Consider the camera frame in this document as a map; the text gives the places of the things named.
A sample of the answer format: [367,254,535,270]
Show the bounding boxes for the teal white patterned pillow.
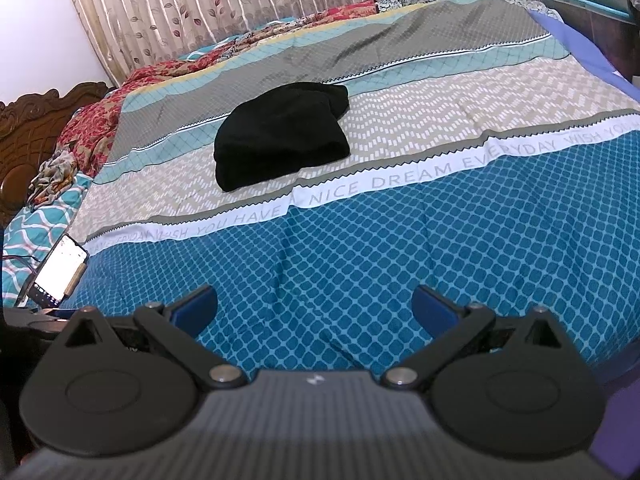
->
[0,172,93,306]

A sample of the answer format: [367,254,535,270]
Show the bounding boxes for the carved wooden headboard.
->
[0,81,117,228]

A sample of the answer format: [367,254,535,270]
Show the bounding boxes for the red floral cloth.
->
[55,0,381,178]

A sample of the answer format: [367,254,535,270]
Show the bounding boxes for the purple mat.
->
[587,370,640,480]

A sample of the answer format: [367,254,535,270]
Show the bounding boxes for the leaf print curtain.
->
[57,0,468,86]

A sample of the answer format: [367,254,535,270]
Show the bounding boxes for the crumpled floral cloth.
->
[27,149,81,211]

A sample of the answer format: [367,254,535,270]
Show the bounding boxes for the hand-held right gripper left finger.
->
[65,284,247,391]

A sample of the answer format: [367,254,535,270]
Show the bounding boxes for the smartphone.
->
[31,233,90,307]

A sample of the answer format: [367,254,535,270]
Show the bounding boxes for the black pants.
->
[213,81,352,193]

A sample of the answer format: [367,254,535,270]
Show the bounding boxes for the striped patterned bedsheet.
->
[60,0,640,391]

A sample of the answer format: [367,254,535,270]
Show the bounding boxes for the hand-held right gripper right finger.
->
[381,284,568,391]

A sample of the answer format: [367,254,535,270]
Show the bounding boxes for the teal edged wooden furniture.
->
[462,0,640,86]

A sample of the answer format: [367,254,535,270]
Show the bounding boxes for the periwinkle sheet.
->
[527,7,640,103]

